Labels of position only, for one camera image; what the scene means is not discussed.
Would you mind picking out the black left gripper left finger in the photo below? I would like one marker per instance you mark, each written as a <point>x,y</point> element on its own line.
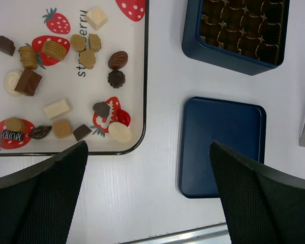
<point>37,203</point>

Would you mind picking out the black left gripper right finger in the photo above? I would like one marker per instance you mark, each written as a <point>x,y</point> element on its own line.
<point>260,204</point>

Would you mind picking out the black white striped chocolate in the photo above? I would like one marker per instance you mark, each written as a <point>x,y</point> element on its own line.
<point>11,135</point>

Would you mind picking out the dark lips chocolate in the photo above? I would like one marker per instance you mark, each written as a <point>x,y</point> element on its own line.
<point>39,132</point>

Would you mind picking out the caramel embossed square chocolate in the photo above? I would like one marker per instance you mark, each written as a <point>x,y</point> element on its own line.
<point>61,129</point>

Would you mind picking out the caramel cup chocolate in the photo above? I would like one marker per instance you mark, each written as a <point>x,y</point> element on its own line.
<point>15,124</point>

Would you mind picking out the white rectangular chocolate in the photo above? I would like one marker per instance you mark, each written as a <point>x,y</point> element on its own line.
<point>57,109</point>

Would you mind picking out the white oval chocolate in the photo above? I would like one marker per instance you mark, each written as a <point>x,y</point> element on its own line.
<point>120,132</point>

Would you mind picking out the milk brown block chocolate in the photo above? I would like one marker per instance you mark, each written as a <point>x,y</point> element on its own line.
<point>28,82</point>

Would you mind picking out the white swirl chocolate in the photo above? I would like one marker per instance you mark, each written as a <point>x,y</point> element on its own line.
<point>11,81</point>

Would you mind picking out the caramel ridged barrel chocolate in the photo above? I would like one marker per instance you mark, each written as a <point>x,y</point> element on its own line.
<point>28,57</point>

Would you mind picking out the dark rosette chocolate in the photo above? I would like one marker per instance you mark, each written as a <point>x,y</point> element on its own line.
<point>116,78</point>

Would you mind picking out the caramel ribbed block chocolate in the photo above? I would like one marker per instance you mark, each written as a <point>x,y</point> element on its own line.
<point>54,50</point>

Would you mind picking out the dark brown rectangular chocolate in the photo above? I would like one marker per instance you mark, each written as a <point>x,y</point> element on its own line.
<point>7,46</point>

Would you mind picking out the brown leaf chocolate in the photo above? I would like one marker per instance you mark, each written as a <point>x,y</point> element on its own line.
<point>118,60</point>

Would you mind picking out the caramel round chocolate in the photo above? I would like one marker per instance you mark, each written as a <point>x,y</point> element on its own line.
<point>78,42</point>

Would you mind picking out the navy blue chocolate tin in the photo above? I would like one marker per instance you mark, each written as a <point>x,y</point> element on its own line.
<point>243,36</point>

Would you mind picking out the white square chocolate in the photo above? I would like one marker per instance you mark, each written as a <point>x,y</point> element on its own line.
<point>96,18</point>

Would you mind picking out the navy blue tin lid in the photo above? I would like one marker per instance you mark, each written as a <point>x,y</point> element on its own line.
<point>240,126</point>

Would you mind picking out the white strawberry print tray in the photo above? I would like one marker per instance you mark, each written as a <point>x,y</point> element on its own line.
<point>32,23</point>

